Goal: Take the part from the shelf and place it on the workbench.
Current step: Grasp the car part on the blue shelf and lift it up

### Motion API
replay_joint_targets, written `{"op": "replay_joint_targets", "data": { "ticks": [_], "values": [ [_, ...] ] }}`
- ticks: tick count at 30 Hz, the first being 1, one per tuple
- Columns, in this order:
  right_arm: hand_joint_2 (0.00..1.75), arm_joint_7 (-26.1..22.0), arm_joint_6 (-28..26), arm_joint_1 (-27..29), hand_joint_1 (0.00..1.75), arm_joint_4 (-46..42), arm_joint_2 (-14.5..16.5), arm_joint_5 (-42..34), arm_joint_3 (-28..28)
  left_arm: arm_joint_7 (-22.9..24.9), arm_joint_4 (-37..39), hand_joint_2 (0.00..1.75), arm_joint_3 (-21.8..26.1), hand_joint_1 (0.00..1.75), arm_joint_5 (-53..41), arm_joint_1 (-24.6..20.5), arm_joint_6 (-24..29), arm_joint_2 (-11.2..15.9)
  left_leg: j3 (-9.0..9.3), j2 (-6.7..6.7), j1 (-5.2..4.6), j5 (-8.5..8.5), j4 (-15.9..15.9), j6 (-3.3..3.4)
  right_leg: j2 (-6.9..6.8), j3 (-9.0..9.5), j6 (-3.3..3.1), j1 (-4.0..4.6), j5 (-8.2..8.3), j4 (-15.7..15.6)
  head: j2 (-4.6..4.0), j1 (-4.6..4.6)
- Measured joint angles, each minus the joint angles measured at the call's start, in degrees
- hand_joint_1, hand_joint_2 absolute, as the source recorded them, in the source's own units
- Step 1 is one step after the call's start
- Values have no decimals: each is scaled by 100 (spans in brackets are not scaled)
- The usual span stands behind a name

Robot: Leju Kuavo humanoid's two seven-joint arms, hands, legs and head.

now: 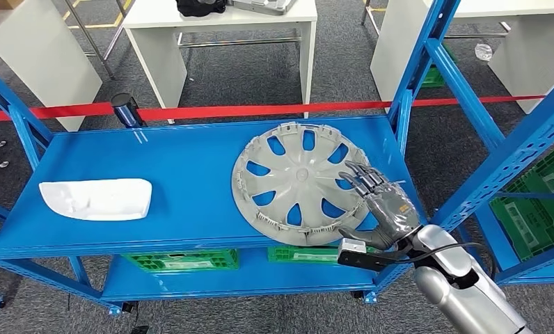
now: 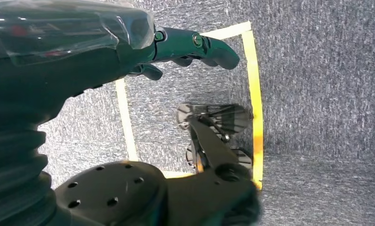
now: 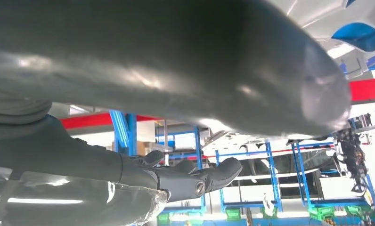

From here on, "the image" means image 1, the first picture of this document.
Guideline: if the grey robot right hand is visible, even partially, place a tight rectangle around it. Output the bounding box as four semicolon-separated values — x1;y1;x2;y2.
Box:
338;160;422;251

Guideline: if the red barrier belt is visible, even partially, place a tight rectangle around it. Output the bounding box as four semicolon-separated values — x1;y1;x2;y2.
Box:
0;94;546;124

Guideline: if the white plastic mirror cover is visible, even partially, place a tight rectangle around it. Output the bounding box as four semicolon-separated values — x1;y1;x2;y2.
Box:
38;178;153;222

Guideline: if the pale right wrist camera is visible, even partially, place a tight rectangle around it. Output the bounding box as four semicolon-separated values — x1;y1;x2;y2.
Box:
340;238;368;253

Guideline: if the grey flat case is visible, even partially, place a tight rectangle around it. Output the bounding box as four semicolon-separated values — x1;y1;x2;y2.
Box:
230;0;299;16

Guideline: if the green plastic crate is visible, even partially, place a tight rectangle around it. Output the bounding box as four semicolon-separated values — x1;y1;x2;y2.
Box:
267;245;374;264
489;141;554;263
122;248;240;274
420;43;458;89

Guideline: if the white table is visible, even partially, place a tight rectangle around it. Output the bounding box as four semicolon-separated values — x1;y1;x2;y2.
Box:
122;0;319;125
370;0;554;115
0;0;104;133

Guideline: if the grey plastic wheel hubcap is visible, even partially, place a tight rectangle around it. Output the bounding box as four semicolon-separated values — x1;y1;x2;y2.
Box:
231;121;384;247

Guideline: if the black barrier post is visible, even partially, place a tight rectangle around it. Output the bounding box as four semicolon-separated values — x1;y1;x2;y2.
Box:
110;93;145;129

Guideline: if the black bag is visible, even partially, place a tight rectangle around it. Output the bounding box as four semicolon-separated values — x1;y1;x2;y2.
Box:
175;0;227;18

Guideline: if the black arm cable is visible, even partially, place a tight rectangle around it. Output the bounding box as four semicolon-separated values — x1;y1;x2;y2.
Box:
394;241;497;282

